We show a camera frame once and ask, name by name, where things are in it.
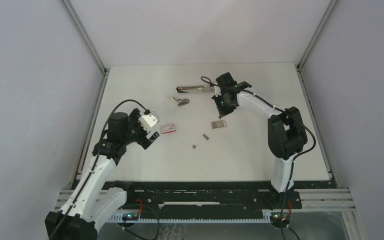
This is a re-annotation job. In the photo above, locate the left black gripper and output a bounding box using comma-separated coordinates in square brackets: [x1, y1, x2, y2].
[121, 109, 159, 149]

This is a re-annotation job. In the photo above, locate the red white staple box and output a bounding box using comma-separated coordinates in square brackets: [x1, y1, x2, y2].
[160, 123, 176, 134]

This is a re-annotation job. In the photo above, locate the staple box tray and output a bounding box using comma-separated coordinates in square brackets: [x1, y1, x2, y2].
[211, 120, 227, 129]

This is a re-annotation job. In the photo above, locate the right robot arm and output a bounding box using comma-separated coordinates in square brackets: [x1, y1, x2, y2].
[208, 72, 309, 208]

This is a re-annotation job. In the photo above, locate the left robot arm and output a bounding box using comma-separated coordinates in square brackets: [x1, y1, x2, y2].
[45, 108, 160, 240]

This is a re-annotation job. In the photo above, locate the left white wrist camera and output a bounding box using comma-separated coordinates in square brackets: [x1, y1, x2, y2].
[138, 111, 160, 132]

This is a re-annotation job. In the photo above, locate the right black camera cable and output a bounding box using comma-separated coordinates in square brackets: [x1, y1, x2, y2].
[200, 76, 317, 213]

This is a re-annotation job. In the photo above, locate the black camera cable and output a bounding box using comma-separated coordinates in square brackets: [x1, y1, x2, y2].
[46, 99, 151, 240]
[200, 76, 317, 213]

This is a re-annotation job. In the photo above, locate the left black camera cable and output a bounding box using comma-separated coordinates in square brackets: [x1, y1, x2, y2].
[46, 99, 151, 240]

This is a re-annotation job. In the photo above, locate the left controller board with wires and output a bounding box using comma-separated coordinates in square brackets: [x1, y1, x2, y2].
[118, 198, 160, 240]

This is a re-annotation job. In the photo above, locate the controller board with wires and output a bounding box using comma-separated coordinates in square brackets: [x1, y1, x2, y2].
[118, 198, 160, 240]
[270, 200, 300, 240]

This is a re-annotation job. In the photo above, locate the white slotted cable duct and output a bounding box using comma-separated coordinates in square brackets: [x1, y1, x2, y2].
[104, 211, 272, 224]

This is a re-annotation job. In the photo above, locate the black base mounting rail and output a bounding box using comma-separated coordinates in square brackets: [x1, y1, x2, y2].
[102, 180, 337, 220]

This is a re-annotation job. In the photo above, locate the right controller board with wires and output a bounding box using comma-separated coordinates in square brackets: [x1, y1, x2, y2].
[270, 200, 300, 240]

